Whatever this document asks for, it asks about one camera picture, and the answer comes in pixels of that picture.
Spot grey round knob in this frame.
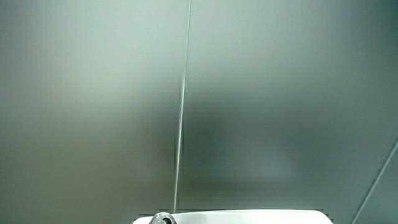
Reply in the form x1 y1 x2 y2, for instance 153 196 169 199
149 212 177 224

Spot white plastic housing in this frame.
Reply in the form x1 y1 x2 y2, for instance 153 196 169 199
132 209 334 224

